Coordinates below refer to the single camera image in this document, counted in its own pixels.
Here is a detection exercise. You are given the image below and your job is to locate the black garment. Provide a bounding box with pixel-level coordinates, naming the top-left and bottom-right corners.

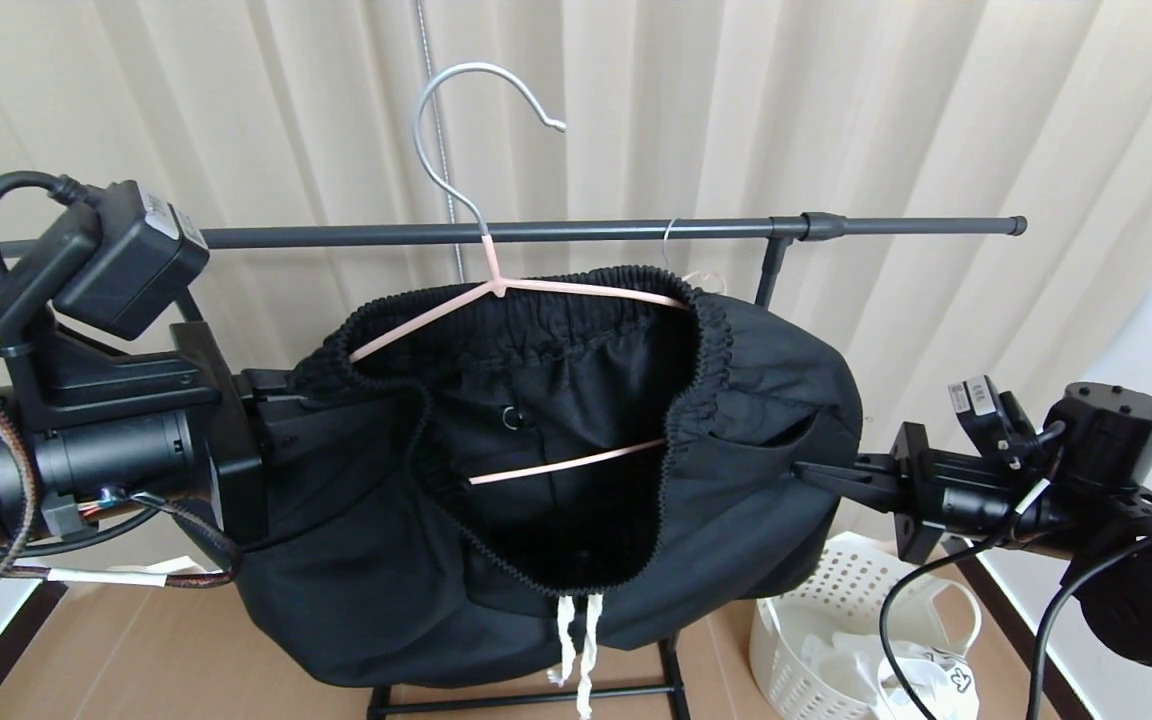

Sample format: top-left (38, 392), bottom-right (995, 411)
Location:
top-left (176, 265), bottom-right (864, 720)

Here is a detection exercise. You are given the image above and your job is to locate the white laundry basket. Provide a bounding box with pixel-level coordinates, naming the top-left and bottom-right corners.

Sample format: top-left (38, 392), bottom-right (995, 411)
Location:
top-left (748, 530), bottom-right (984, 720)

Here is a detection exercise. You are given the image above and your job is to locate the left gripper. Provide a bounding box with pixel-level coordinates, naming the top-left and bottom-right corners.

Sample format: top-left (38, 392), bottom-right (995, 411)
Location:
top-left (31, 322), bottom-right (269, 546)

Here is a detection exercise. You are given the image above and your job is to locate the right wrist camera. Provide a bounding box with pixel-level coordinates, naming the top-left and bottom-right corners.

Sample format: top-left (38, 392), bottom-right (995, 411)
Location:
top-left (946, 375), bottom-right (1047, 471)

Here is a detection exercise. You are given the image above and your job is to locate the thin grey curtain wand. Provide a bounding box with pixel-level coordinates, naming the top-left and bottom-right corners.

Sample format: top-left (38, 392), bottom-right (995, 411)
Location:
top-left (416, 0), bottom-right (467, 283)

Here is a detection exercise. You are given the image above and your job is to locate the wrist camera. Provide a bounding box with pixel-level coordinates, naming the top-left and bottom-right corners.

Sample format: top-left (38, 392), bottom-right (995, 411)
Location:
top-left (946, 375), bottom-right (1047, 471)
top-left (0, 180), bottom-right (219, 403)

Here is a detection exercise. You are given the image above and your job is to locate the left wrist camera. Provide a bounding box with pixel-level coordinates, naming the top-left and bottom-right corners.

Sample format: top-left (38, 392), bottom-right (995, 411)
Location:
top-left (0, 180), bottom-right (219, 403)

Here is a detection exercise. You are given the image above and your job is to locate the white printed garment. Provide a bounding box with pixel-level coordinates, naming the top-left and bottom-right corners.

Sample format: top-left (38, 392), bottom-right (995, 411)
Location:
top-left (801, 630), bottom-right (982, 720)

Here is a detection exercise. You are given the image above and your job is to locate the black clothes rack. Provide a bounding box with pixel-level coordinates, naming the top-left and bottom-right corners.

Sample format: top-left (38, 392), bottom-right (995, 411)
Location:
top-left (0, 212), bottom-right (1029, 720)

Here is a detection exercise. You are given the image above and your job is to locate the pink clothes hanger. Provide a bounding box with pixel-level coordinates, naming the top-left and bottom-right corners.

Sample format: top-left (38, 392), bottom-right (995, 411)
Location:
top-left (349, 62), bottom-right (692, 488)
top-left (660, 217), bottom-right (729, 296)

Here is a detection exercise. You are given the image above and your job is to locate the beige curtain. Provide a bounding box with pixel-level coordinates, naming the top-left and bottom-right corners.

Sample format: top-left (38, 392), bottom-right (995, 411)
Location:
top-left (0, 0), bottom-right (1152, 601)

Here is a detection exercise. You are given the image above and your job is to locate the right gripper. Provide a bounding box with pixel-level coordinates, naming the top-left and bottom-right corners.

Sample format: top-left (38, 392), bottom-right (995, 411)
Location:
top-left (794, 422), bottom-right (1052, 566)

